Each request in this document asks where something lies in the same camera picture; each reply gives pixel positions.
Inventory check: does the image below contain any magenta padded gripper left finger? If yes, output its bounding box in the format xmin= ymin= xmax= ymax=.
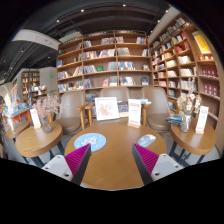
xmin=41 ymin=143 xmax=92 ymax=186

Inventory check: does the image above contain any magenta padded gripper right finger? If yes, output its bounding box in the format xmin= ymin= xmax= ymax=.
xmin=131 ymin=143 xmax=184 ymax=186

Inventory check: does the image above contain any grey computer mouse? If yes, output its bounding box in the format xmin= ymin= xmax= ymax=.
xmin=137 ymin=134 xmax=156 ymax=147

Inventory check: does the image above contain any round blue mouse pad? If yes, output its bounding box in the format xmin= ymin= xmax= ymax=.
xmin=74 ymin=133 xmax=106 ymax=152

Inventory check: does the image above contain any round wooden centre table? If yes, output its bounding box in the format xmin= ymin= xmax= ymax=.
xmin=65 ymin=122 xmax=167 ymax=190

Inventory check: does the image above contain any round wooden table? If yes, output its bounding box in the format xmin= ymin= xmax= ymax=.
xmin=169 ymin=118 xmax=216 ymax=165
xmin=65 ymin=122 xmax=167 ymax=190
xmin=15 ymin=122 xmax=64 ymax=168

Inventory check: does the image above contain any round wooden left table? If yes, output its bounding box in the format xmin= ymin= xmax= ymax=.
xmin=15 ymin=122 xmax=64 ymax=168

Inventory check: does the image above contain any beige armchair left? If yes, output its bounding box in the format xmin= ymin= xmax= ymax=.
xmin=56 ymin=91 xmax=87 ymax=134

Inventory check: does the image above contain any beige armchair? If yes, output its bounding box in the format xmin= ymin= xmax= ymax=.
xmin=100 ymin=86 xmax=130 ymax=101
xmin=56 ymin=91 xmax=87 ymax=134
xmin=141 ymin=86 xmax=173 ymax=133

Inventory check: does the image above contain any stack of books right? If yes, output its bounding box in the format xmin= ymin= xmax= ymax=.
xmin=166 ymin=114 xmax=182 ymax=125

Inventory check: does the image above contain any beige armchair right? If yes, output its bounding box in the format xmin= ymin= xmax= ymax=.
xmin=141 ymin=86 xmax=173 ymax=133

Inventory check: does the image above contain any round wooden right table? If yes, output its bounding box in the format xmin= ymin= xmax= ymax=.
xmin=169 ymin=118 xmax=216 ymax=165

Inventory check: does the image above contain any white sign on wooden stand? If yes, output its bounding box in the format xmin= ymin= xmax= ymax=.
xmin=128 ymin=99 xmax=141 ymax=128

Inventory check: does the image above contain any white sign on left table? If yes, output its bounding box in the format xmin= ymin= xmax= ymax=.
xmin=30 ymin=109 xmax=41 ymax=128

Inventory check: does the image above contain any white sign on table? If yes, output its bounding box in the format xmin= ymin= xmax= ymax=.
xmin=30 ymin=109 xmax=41 ymax=128
xmin=195 ymin=106 xmax=209 ymax=134

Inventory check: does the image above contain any white framed picture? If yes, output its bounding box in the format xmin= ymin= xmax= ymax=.
xmin=95 ymin=97 xmax=119 ymax=121

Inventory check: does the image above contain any vase with dried flowers left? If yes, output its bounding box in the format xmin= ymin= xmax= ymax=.
xmin=33 ymin=95 xmax=59 ymax=133

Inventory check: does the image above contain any vase with dried flowers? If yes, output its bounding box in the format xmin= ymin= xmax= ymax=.
xmin=33 ymin=95 xmax=59 ymax=133
xmin=177 ymin=78 xmax=202 ymax=133

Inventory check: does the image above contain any vase with dried flowers right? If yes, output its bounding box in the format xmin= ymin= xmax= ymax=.
xmin=177 ymin=78 xmax=202 ymax=133

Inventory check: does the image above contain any beige armchair middle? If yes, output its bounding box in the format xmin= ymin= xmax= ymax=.
xmin=100 ymin=86 xmax=130 ymax=101

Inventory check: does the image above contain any white sign on right table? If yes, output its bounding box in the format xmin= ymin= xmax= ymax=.
xmin=195 ymin=106 xmax=209 ymax=134

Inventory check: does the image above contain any distant wooden bookshelf left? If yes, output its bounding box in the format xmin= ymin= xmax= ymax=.
xmin=21 ymin=70 xmax=40 ymax=102

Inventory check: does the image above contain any wooden bookshelf back wall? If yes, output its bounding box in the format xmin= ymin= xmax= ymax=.
xmin=56 ymin=30 xmax=153 ymax=95

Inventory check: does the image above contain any wooden bookshelf wall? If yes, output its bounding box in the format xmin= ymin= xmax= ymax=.
xmin=148 ymin=7 xmax=224 ymax=153
xmin=56 ymin=30 xmax=153 ymax=95

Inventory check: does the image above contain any wooden bookshelf right wall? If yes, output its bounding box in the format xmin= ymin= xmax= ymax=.
xmin=148 ymin=7 xmax=224 ymax=153

